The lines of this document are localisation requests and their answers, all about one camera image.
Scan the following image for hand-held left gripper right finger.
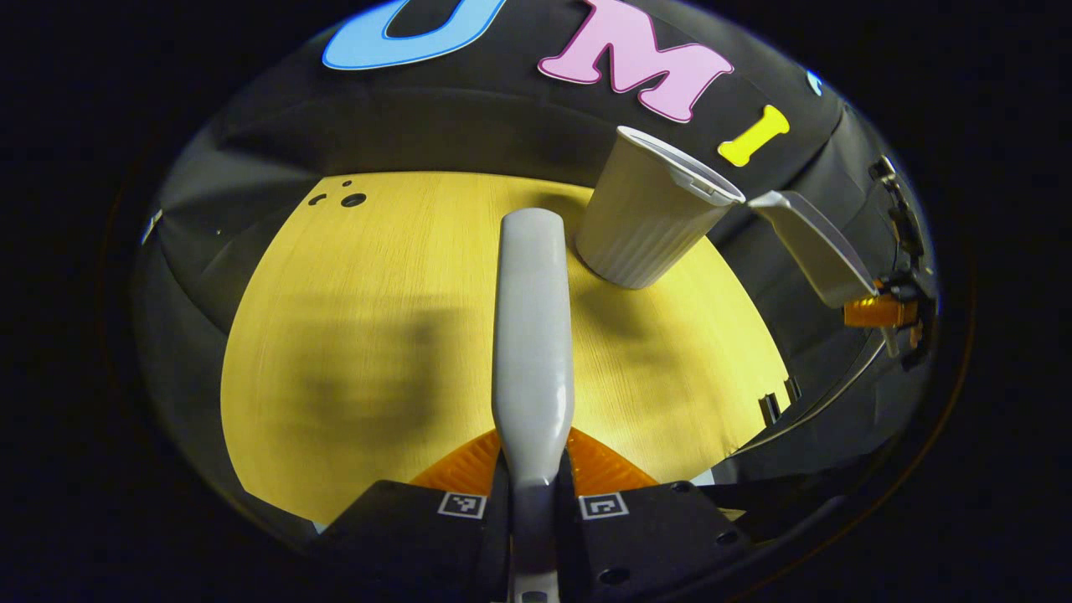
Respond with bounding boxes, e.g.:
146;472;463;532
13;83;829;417
557;427;751;600

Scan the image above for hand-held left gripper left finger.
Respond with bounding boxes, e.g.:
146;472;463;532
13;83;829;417
322;431;512;600

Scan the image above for yellow wooden desktop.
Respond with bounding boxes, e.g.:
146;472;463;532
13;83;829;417
220;172;792;527

